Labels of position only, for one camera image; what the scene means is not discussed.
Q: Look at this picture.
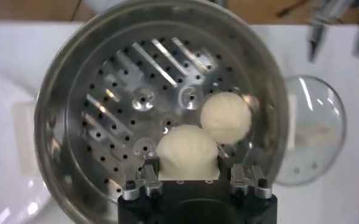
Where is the white round plate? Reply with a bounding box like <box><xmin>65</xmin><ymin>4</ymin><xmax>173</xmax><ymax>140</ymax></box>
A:
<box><xmin>0</xmin><ymin>71</ymin><xmax>51</xmax><ymax>224</ymax></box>

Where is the round glass pot lid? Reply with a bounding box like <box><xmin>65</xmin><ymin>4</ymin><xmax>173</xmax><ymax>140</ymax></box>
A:
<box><xmin>273</xmin><ymin>75</ymin><xmax>347</xmax><ymax>187</ymax></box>

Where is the white steamed baozi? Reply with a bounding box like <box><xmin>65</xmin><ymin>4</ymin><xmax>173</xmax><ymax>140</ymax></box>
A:
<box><xmin>155</xmin><ymin>124</ymin><xmax>221</xmax><ymax>181</ymax></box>
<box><xmin>199</xmin><ymin>91</ymin><xmax>253</xmax><ymax>145</ymax></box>

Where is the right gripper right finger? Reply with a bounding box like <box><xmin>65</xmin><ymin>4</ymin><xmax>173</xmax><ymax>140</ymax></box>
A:
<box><xmin>217</xmin><ymin>152</ymin><xmax>273</xmax><ymax>200</ymax></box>

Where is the stainless steel steamer basket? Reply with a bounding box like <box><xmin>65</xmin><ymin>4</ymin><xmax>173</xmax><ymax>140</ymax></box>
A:
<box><xmin>13</xmin><ymin>0</ymin><xmax>299</xmax><ymax>224</ymax></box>

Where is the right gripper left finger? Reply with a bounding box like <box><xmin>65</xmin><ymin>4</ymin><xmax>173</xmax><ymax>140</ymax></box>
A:
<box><xmin>121</xmin><ymin>155</ymin><xmax>165</xmax><ymax>201</ymax></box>

